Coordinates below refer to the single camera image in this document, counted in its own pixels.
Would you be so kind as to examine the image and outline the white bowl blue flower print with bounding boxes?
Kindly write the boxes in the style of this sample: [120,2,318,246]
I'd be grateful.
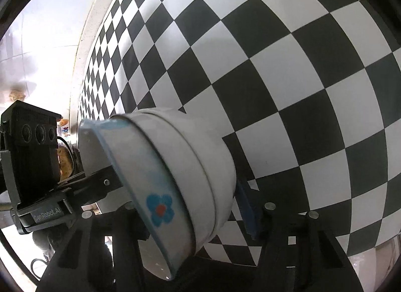
[78,116,196,281]

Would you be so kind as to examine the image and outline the brown crusted frying pan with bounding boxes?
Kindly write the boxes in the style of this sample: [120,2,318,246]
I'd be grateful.
[58,146,77,178]

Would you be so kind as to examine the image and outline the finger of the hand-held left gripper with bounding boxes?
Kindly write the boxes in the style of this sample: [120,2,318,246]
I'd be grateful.
[67,167,126,206]

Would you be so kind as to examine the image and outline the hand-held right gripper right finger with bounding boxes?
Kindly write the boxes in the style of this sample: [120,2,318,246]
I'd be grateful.
[236,180,364,292]

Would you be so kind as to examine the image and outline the black cable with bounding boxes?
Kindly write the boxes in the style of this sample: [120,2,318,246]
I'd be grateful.
[30,257,49,280]

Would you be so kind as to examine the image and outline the black white checkered tablecloth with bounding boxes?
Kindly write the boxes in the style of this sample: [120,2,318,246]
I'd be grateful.
[77,0,401,267]

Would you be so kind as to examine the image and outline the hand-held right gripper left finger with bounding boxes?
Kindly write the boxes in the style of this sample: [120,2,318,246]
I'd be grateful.
[36,202,148,292]

